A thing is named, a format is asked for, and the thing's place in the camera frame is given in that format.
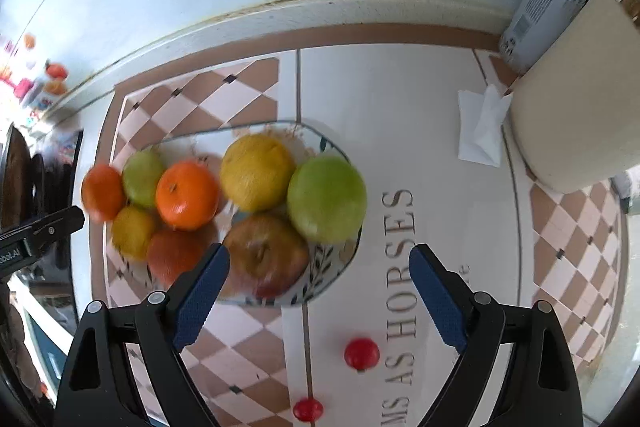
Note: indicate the checkered printed table cloth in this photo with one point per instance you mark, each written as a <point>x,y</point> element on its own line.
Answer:
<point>390,107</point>

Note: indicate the orange tangerine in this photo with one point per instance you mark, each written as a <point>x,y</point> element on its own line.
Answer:
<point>187,196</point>
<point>101,194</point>

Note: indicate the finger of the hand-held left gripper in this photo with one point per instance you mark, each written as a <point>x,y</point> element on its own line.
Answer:
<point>52,227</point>

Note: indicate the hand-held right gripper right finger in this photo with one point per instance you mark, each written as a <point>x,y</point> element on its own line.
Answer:
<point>440,302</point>

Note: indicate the black gas stove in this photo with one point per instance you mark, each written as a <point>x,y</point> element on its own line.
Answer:
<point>60,177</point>

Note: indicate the green apple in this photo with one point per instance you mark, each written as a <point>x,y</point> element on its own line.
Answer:
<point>327,199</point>
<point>144,176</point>

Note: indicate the black frying pan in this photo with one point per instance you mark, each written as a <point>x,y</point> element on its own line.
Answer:
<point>15,177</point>

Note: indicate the colourful wall stickers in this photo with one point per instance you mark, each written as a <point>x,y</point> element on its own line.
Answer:
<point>52,77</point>

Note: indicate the small yellow citrus fruit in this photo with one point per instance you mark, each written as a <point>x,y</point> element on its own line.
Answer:
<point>132,233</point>

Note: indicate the red apple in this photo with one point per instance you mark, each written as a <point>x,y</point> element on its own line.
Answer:
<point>265,257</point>

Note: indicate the folded white tissue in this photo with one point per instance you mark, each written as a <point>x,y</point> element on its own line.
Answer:
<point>480,127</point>

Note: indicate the cream utensil holder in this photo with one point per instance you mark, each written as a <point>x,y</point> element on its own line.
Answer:
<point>565,132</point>

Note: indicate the blue kitchen cabinet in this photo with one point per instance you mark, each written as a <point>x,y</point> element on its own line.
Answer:
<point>42,347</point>

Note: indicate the dark red-brown fruit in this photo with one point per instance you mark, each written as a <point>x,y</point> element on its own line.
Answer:
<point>172,257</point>

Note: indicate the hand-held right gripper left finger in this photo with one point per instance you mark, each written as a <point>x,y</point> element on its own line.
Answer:
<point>200,302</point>

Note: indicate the small red fruit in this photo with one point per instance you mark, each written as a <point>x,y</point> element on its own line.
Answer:
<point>361,353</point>
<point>306,409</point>

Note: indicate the oval floral ceramic plate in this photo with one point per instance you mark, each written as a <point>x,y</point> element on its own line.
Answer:
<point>327,269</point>

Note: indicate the large yellow citrus fruit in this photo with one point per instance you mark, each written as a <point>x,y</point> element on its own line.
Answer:
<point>257,172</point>

